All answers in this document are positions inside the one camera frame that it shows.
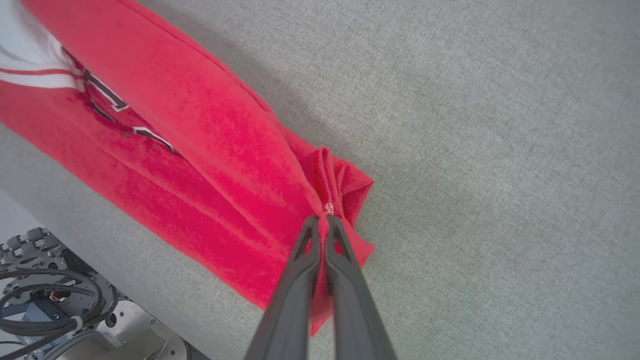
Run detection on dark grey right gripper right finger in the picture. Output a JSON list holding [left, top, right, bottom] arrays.
[[324, 215, 399, 360]]

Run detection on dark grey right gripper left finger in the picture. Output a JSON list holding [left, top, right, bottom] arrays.
[[243, 215, 324, 360]]

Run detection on red and white garment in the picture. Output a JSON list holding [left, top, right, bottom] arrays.
[[0, 0, 376, 337]]

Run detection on grey fabric covered surface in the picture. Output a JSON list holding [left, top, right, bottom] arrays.
[[0, 0, 640, 360]]

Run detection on thick black cable loop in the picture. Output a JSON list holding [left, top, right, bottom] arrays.
[[0, 269, 120, 358]]

